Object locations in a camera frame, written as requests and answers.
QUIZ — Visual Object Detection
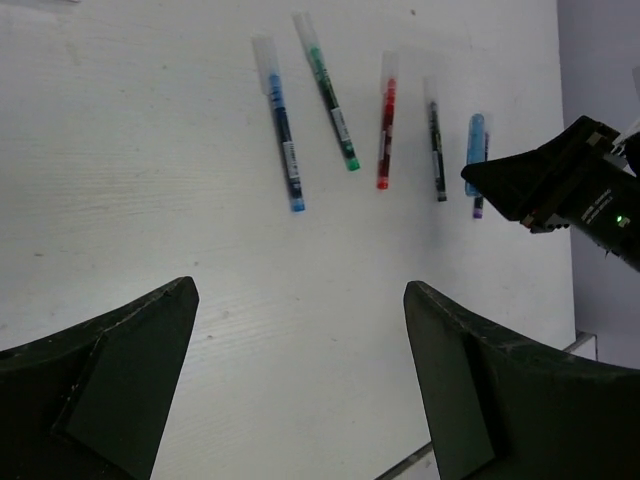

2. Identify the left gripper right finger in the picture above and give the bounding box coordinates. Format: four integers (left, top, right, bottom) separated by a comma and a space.
404, 281, 639, 479

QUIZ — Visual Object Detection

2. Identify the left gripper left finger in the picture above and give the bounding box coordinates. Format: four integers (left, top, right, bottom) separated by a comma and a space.
1, 276, 199, 479

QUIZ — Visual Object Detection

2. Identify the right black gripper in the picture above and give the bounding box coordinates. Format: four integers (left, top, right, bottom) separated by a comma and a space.
461, 117, 639, 270

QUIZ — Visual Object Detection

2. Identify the purple pen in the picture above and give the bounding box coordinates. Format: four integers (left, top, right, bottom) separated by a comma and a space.
473, 131, 490, 220

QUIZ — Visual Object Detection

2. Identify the black pen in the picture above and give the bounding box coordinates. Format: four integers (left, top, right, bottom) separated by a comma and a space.
424, 76, 447, 202

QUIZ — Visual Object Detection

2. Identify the red pen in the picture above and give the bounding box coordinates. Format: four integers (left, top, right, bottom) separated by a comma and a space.
377, 51, 399, 190

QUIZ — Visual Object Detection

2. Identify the green pen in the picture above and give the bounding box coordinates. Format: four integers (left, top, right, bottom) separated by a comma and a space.
292, 12, 360, 171

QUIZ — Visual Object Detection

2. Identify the blue pen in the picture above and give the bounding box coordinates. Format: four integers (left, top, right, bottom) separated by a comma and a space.
251, 35, 305, 213

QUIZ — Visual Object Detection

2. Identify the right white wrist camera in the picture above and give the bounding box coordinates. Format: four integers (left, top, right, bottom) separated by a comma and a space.
612, 64, 640, 161

